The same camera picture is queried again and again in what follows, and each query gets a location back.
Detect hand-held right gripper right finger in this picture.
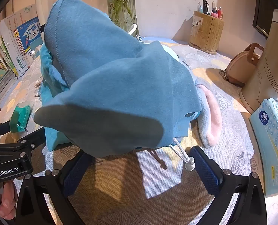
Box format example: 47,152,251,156
189,145,267,225

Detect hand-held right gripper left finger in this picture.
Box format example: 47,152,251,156
14,149,97,225

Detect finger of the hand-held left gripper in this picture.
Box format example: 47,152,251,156
0,129,47,154
0,121,13,143

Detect green packet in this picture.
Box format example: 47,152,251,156
9,105,32,133

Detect blue plush toy pink ear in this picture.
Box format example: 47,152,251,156
160,41,224,149

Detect teal fleece pouch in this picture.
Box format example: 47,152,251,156
39,43,189,152

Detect blue suede cloth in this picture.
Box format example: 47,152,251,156
33,0,202,157

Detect person's left hand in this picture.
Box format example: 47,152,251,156
0,180,18,220

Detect fan-patterned tablecloth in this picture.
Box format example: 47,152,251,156
0,36,278,225

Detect row of books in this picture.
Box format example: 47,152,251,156
0,5,46,109

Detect brown round handbag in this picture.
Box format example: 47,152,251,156
220,43,264,86

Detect beige thermos bottle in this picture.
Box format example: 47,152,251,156
239,9,278,116

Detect wooden pen holder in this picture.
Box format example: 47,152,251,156
189,10,224,55

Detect bunch of pens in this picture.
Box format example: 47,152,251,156
197,0,224,20

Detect white drawstring with stopper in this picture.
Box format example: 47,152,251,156
171,138,196,172

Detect black wall television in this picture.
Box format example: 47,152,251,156
252,0,275,39

